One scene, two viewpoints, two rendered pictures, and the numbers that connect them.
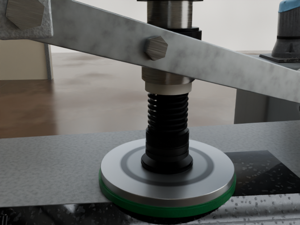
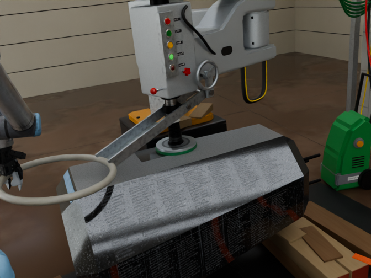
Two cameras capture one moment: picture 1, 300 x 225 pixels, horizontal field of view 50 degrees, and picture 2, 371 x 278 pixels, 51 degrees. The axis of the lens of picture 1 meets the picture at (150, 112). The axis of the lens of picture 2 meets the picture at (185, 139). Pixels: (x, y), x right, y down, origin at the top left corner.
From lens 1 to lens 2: 2.41 m
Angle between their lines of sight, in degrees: 139
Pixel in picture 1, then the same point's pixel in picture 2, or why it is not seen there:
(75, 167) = (206, 143)
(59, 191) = (203, 138)
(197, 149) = (167, 147)
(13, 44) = not seen: outside the picture
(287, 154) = (134, 161)
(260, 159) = (146, 158)
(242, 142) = (150, 163)
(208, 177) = (163, 141)
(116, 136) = (204, 155)
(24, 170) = (220, 139)
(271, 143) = (138, 165)
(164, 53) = not seen: hidden behind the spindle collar
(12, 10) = not seen: hidden behind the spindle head
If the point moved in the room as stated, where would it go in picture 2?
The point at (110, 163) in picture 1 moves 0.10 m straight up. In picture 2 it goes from (191, 139) to (190, 121)
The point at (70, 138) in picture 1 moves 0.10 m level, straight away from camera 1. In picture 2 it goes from (222, 150) to (234, 156)
